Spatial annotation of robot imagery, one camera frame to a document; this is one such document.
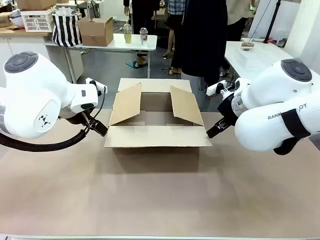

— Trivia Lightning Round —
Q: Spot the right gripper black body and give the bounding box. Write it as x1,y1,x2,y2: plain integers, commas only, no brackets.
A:
216,93,241,126

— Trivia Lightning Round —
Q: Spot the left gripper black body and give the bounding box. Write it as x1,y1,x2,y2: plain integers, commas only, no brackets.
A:
58,107,92,127

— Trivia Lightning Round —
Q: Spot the large brown cardboard box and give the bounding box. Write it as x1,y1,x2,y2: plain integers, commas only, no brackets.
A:
103,77,213,149

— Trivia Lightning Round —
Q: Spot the small white brown tray box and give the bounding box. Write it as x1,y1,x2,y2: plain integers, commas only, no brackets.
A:
240,41,256,53

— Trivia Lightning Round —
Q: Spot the small open cardboard box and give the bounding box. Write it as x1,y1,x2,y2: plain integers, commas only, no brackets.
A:
78,16,115,48

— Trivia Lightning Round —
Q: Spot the white work table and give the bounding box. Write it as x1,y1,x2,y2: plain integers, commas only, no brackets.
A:
224,40,296,81

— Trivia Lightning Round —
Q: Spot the person in black sweatshirt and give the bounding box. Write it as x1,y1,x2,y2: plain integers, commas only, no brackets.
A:
171,0,230,81

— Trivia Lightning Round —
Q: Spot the white folding table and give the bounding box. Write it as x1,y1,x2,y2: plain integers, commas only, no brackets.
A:
46,33,158,80

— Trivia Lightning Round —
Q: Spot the black white striped bag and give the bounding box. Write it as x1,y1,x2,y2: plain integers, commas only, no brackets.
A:
51,12,83,48

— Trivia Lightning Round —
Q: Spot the bystander in beige top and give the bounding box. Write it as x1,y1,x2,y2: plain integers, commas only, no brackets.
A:
219,0,256,76

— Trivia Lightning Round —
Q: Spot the plastic cup with green drink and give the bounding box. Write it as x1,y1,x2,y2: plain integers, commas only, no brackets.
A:
122,21,133,44

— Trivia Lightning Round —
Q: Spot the clear dome lid cup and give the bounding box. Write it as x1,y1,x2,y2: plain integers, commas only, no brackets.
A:
139,27,149,47

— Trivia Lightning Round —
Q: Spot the black tripod stand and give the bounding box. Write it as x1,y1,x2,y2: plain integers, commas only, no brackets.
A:
263,0,282,44

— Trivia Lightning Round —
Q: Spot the white slotted storage basket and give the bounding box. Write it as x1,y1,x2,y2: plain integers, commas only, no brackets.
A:
20,9,55,33

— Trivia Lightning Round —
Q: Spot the white foam board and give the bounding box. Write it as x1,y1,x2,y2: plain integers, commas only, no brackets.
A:
283,0,320,66

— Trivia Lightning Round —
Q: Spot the bystander in plaid shirt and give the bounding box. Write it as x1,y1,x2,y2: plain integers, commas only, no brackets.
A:
163,0,188,59

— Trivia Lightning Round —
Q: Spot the brown cardboard carton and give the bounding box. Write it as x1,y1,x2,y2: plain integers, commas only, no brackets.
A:
16,0,58,11

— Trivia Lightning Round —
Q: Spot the bystander in black clothes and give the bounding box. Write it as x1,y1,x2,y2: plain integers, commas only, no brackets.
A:
123,0,161,36

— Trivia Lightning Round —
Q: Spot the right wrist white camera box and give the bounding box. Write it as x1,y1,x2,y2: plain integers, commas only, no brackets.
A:
206,80,229,96

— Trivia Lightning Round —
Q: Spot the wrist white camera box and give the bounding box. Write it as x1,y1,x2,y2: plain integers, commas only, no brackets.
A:
206,80,229,96
84,77,108,94

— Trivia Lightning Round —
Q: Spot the thin black left camera cable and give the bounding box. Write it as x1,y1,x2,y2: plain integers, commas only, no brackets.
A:
84,86,107,126

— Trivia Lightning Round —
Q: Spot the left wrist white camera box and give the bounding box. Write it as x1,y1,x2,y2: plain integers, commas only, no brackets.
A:
84,77,108,94

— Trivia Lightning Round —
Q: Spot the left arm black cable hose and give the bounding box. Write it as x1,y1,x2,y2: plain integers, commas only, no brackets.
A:
0,126,90,153

